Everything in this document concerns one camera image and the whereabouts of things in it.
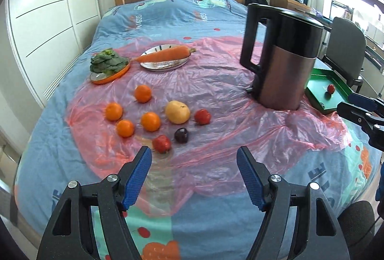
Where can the dark purple plum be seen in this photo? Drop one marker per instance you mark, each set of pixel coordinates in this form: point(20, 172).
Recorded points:
point(181, 135)

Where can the black round stool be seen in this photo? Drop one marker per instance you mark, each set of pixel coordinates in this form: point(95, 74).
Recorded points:
point(357, 227)

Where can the white wardrobe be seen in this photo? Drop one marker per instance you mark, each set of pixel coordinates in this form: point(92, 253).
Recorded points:
point(54, 22)

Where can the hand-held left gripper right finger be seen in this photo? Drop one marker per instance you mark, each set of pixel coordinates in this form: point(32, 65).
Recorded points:
point(252, 182)

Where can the small red fruit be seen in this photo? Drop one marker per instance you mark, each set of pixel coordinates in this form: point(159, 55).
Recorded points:
point(202, 116)
point(331, 88)
point(161, 143)

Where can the blue printed blanket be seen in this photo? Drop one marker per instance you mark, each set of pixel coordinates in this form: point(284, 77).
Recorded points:
point(168, 16)

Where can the orange plate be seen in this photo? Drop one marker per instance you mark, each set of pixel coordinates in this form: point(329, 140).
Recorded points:
point(111, 78)

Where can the pink plastic sheet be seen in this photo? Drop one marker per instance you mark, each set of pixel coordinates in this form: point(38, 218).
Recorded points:
point(216, 91)

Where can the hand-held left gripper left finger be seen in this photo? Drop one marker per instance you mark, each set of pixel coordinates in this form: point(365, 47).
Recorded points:
point(136, 179)

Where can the grey office chair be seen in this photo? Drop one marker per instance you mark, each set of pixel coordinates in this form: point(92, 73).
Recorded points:
point(345, 40)

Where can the green tray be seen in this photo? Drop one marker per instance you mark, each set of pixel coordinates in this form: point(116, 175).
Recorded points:
point(318, 88)

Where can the yellow pear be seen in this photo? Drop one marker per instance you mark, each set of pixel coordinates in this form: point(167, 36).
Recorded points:
point(177, 111)

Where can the orange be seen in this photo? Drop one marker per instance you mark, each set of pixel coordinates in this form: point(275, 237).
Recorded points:
point(125, 128)
point(150, 121)
point(114, 111)
point(143, 93)

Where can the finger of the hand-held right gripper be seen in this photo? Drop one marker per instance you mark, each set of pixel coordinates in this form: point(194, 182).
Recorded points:
point(364, 101)
point(351, 112)

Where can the black and copper electric kettle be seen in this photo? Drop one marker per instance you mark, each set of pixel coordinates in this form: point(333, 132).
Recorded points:
point(285, 73)

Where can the wooden cabinet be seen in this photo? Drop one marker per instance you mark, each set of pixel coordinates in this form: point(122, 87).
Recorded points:
point(288, 4)

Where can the carrot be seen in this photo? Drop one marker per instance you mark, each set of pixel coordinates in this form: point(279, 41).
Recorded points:
point(165, 53)

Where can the bok choy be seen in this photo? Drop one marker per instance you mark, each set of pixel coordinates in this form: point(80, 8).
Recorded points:
point(108, 63)

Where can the white patterned plate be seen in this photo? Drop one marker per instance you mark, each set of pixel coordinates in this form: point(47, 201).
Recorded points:
point(162, 66)

